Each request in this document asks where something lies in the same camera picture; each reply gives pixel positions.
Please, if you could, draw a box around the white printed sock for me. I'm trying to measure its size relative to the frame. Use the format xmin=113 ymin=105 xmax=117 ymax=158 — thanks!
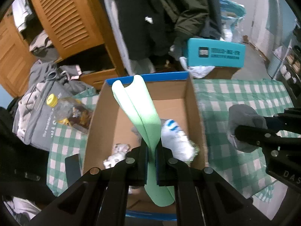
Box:
xmin=103 ymin=143 xmax=130 ymax=169

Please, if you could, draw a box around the white blue striped sock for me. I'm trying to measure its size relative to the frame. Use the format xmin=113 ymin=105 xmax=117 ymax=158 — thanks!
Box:
xmin=161 ymin=119 xmax=189 ymax=162

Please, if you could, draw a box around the grey sock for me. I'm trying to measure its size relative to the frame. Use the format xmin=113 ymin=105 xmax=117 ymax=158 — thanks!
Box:
xmin=227 ymin=104 xmax=267 ymax=153

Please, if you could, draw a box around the grey fleece garment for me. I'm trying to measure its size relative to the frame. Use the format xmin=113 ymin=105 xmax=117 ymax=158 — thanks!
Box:
xmin=128 ymin=119 xmax=167 ymax=194

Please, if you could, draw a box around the green sparkly knit cloth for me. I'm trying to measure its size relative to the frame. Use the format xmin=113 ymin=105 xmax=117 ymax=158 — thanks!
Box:
xmin=185 ymin=140 xmax=200 ymax=166

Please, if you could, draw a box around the black phone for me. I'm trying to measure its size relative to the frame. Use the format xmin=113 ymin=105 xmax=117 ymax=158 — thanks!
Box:
xmin=65 ymin=153 xmax=82 ymax=187

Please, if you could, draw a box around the shoe rack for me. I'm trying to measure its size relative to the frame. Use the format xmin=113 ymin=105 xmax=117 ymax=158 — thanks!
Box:
xmin=273 ymin=22 xmax=300 ymax=103

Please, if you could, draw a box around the blue cardboard box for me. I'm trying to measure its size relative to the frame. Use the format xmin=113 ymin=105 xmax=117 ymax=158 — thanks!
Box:
xmin=82 ymin=71 xmax=209 ymax=221

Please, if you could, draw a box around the light blue trash bin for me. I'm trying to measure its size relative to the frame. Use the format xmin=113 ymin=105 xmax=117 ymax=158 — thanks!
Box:
xmin=267 ymin=54 xmax=282 ymax=79

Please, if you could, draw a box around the green checkered tablecloth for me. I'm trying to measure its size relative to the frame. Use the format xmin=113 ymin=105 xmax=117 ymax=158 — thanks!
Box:
xmin=45 ymin=77 xmax=294 ymax=204

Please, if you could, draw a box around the yellow cap plastic bottle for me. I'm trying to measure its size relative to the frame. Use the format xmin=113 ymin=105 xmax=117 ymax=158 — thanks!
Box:
xmin=46 ymin=93 xmax=93 ymax=134

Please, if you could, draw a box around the white plastic bag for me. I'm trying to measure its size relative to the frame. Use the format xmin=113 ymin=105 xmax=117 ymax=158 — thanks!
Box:
xmin=179 ymin=57 xmax=215 ymax=79

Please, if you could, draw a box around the grey tote bag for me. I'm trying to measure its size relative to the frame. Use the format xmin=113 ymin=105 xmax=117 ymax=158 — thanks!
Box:
xmin=13 ymin=80 xmax=92 ymax=151

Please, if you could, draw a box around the teal shoe box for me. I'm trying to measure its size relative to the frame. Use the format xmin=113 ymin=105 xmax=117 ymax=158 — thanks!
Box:
xmin=184 ymin=38 xmax=245 ymax=68

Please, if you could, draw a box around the navy hanging jacket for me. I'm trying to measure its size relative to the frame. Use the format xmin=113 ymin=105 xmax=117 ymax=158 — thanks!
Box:
xmin=201 ymin=0 xmax=222 ymax=40

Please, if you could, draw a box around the grey clothes pile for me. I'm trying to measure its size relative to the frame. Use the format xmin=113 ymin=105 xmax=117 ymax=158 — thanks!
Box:
xmin=29 ymin=30 xmax=92 ymax=95

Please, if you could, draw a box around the blue clear plastic bag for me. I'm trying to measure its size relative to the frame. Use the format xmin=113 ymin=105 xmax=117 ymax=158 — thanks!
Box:
xmin=219 ymin=0 xmax=246 ymax=43

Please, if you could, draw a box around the black hanging coat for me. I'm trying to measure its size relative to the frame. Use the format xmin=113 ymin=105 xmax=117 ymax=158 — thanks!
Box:
xmin=116 ymin=0 xmax=174 ymax=61

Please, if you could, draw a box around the wooden louvered wardrobe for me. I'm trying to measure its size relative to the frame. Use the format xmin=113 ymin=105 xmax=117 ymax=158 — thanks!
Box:
xmin=1 ymin=0 xmax=125 ymax=97

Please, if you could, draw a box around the olive hanging jacket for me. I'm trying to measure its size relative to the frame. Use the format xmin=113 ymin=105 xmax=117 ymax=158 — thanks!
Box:
xmin=159 ymin=0 xmax=210 ymax=40

